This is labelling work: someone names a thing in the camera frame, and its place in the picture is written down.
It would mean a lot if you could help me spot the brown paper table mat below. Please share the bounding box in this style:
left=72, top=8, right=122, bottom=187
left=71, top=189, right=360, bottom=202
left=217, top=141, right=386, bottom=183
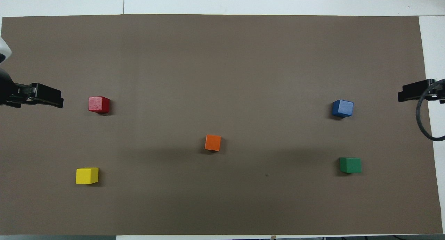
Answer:
left=0, top=14, right=444, bottom=236

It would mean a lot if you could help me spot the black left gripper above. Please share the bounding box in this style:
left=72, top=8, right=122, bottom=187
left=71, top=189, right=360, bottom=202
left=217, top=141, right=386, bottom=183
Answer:
left=0, top=68, right=64, bottom=109

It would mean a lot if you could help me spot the orange wooden cube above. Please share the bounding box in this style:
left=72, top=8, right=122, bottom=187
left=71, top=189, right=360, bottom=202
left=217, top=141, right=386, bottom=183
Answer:
left=204, top=134, right=222, bottom=152

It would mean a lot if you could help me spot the blue wooden cube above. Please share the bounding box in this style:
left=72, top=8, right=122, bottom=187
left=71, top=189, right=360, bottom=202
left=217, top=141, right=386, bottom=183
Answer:
left=331, top=100, right=354, bottom=118

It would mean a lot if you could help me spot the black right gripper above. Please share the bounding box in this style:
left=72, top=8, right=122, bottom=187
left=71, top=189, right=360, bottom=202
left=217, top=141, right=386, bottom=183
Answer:
left=398, top=79, right=445, bottom=104

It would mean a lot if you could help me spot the green wooden cube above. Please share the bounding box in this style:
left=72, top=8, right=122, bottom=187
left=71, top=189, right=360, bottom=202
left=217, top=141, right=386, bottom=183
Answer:
left=339, top=157, right=362, bottom=174

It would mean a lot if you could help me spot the red wooden cube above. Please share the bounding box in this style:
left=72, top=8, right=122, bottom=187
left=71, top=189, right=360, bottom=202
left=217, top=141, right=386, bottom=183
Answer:
left=88, top=96, right=111, bottom=114

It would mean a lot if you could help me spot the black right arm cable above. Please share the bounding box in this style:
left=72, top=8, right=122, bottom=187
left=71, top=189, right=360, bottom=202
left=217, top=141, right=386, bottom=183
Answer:
left=416, top=79, right=445, bottom=142

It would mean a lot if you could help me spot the yellow wooden cube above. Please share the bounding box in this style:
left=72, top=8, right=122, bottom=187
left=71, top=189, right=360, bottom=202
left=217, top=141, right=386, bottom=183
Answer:
left=75, top=167, right=99, bottom=185

